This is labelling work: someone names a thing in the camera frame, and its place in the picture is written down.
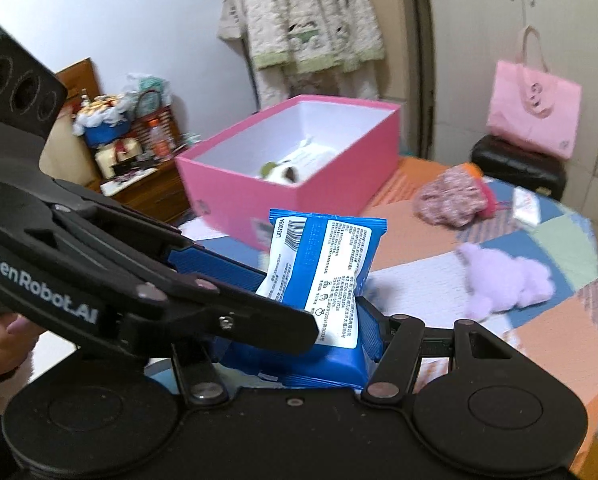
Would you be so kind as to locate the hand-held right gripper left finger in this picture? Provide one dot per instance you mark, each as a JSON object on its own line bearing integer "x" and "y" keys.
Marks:
{"x": 199, "y": 375}

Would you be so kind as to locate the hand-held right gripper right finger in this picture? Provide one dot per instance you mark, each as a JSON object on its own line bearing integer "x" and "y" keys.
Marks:
{"x": 374, "y": 335}

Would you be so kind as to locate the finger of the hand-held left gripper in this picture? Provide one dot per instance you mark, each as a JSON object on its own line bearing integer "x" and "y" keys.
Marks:
{"x": 259, "y": 320}
{"x": 214, "y": 265}

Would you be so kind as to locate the blue wet wipes packet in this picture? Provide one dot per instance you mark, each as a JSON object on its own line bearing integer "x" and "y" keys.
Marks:
{"x": 329, "y": 270}

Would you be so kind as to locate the white plush sheep toy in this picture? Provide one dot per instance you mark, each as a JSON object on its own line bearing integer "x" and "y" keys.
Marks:
{"x": 288, "y": 175}

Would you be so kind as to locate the purple plush toy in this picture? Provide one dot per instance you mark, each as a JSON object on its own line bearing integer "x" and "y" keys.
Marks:
{"x": 504, "y": 280}

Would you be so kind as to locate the pink cardboard box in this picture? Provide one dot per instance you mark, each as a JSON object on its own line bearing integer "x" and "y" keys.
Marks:
{"x": 339, "y": 170}

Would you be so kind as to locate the pink floral cloth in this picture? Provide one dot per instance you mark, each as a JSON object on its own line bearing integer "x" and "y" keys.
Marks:
{"x": 449, "y": 195}

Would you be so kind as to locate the orange makeup sponge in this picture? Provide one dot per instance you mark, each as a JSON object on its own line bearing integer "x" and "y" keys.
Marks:
{"x": 474, "y": 170}

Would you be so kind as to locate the white tissue packet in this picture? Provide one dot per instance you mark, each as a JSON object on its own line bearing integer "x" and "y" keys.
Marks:
{"x": 526, "y": 205}

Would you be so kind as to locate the person's left forearm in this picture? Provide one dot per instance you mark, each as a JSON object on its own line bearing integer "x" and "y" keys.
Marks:
{"x": 4, "y": 390}

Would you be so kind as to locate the wooden bedside cabinet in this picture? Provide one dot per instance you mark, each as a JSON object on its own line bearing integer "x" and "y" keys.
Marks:
{"x": 149, "y": 195}

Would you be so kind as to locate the orange drink bottle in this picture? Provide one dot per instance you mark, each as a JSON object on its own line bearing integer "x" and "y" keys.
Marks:
{"x": 158, "y": 137}

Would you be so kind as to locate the white jar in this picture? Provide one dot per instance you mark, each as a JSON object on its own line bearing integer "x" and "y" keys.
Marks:
{"x": 116, "y": 157}

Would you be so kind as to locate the white paper sheet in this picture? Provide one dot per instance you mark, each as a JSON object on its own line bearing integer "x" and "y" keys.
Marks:
{"x": 314, "y": 157}

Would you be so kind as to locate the green white packet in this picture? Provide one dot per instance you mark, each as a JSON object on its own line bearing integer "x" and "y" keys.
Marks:
{"x": 146, "y": 85}

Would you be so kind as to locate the black suitcase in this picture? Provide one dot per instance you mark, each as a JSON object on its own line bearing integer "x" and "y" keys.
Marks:
{"x": 514, "y": 165}

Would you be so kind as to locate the cream canvas tote bag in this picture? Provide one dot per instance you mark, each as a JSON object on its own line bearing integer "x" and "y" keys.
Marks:
{"x": 231, "y": 20}

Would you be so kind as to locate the pink tote bag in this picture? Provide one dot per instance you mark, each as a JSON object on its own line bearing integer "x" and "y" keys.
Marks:
{"x": 529, "y": 110}

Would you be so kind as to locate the black clothes rack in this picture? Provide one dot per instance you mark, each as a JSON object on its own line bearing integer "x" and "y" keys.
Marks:
{"x": 423, "y": 60}

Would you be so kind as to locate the white fuzzy cardigan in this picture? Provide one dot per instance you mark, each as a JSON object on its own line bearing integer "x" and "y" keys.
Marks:
{"x": 304, "y": 0}

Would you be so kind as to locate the beige cabinet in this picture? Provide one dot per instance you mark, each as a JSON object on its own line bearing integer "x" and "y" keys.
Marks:
{"x": 394, "y": 10}

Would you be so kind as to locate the grey wardrobe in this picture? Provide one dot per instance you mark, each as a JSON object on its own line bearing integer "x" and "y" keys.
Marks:
{"x": 474, "y": 10}

